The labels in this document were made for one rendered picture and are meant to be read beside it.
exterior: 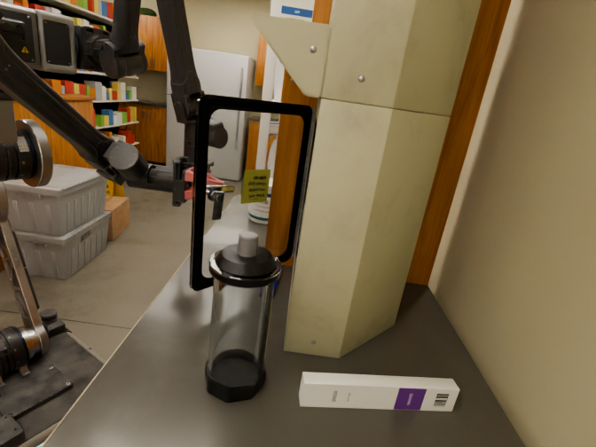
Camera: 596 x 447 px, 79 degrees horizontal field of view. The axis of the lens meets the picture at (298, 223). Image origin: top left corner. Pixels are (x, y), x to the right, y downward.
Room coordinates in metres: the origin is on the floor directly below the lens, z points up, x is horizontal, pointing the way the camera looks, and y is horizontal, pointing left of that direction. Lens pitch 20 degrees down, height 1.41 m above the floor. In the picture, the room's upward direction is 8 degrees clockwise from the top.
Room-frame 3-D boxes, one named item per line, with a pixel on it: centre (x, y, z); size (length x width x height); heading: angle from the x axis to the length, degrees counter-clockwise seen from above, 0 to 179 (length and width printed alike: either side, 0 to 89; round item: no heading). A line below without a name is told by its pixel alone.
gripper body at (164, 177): (0.77, 0.30, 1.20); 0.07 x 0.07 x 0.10; 0
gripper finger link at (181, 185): (0.77, 0.22, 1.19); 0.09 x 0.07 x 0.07; 90
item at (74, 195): (2.38, 1.69, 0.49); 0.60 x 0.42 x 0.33; 1
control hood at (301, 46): (0.74, 0.05, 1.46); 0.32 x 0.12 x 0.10; 1
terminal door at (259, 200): (0.77, 0.11, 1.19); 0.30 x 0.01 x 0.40; 140
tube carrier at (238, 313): (0.49, 0.07, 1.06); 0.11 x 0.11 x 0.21
